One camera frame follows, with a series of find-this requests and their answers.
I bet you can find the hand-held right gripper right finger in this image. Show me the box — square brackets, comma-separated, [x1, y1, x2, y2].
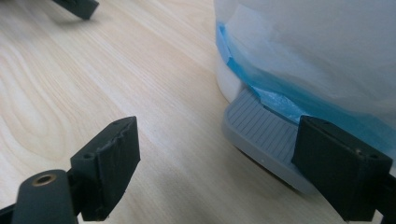
[290, 115, 394, 222]

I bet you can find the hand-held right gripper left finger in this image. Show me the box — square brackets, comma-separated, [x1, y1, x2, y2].
[70, 116, 141, 222]

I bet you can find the white plastic bin bag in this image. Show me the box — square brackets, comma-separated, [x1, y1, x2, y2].
[214, 0, 396, 127]

